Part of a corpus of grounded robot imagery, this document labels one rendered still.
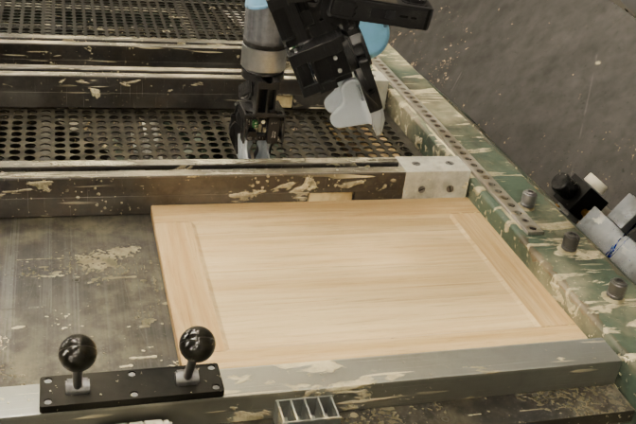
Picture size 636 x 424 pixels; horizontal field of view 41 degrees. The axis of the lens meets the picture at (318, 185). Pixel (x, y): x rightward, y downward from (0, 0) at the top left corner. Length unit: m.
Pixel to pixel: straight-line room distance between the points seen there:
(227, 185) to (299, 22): 0.56
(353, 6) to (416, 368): 0.46
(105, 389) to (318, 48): 0.44
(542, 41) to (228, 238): 2.11
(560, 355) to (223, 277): 0.47
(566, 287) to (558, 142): 1.59
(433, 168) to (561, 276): 0.33
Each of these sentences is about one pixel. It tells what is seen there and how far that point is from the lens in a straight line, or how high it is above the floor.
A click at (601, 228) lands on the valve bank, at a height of 0.74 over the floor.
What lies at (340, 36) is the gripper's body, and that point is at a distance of 0.88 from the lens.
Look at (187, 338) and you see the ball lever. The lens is 0.89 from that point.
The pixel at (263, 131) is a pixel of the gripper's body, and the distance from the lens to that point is 1.43.
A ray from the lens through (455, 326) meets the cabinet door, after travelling 1.21.
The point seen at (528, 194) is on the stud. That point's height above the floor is 0.88.
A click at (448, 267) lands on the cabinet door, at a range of 1.34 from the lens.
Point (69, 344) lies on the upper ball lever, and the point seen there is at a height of 1.54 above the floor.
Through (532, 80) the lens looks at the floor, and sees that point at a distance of 3.13.
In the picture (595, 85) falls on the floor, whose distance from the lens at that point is 2.92.
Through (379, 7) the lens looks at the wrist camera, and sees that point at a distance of 0.89.
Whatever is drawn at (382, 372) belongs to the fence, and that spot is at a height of 1.17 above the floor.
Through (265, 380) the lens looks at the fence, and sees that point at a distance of 1.02.
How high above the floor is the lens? 1.86
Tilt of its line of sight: 30 degrees down
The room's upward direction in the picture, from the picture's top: 55 degrees counter-clockwise
